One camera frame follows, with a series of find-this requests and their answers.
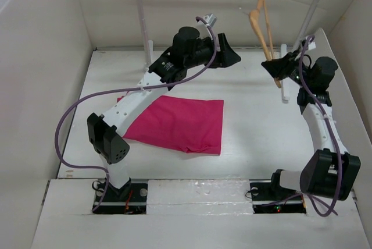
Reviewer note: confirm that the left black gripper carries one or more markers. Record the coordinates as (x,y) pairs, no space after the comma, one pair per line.
(228,56)

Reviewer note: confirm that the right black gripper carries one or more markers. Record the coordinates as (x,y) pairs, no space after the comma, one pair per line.
(280,67)

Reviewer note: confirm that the wooden clothes hanger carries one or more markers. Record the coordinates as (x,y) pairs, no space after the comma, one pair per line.
(261,33)

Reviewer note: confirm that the pink trousers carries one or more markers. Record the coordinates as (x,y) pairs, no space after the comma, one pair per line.
(180,124)

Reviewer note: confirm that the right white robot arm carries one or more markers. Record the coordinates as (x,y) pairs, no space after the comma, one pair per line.
(332,169)

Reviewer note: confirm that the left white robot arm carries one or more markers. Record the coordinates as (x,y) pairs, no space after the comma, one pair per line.
(188,50)

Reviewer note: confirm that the white foam block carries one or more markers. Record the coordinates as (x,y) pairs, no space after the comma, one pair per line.
(198,197)

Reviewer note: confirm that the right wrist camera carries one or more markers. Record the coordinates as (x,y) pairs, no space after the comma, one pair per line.
(308,43)

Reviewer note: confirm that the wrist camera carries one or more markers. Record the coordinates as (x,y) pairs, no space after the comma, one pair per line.
(308,43)
(208,20)

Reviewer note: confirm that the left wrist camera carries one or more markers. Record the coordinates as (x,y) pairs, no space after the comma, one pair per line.
(208,20)

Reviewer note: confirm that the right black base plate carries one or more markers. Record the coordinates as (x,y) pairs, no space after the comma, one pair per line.
(269,199)

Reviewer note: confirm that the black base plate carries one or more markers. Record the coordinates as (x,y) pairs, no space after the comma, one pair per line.
(269,199)
(134,201)

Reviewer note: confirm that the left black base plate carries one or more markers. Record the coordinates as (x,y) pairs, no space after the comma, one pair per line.
(134,201)

